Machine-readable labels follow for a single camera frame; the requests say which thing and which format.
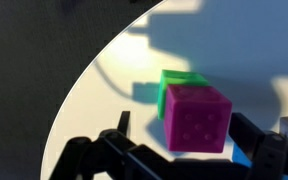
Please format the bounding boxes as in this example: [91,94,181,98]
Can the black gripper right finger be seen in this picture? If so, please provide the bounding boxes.
[228,112,288,180]

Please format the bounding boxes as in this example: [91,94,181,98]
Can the blue block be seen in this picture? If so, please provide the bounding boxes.
[231,143,253,169]

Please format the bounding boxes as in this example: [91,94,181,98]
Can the purple block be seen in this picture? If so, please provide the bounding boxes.
[163,84,233,154]

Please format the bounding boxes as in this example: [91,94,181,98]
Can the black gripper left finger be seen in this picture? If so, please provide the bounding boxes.
[48,110,172,180]

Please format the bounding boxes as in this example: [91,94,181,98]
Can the green block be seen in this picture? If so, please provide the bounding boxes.
[157,69,212,120]

